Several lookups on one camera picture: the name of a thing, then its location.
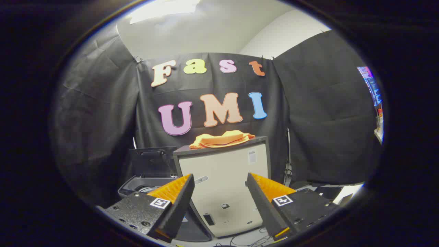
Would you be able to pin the ceiling light panel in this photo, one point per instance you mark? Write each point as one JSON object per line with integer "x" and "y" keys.
{"x": 161, "y": 8}

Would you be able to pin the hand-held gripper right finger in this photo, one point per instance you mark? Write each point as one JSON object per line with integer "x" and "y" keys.
{"x": 262, "y": 206}

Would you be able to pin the black backdrop cloth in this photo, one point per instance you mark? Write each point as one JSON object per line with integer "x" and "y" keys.
{"x": 308, "y": 120}

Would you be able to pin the dark grey washing machine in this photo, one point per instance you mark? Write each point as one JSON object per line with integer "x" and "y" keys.
{"x": 135, "y": 183}

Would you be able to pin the orange garment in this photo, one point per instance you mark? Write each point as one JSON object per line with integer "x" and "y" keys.
{"x": 219, "y": 140}

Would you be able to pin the white cabinet with dark top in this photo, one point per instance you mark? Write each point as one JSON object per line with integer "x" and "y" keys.
{"x": 223, "y": 178}

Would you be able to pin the computer monitor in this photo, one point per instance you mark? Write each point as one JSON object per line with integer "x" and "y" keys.
{"x": 372, "y": 85}

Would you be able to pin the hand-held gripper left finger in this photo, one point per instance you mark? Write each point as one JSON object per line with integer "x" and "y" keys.
{"x": 181, "y": 202}

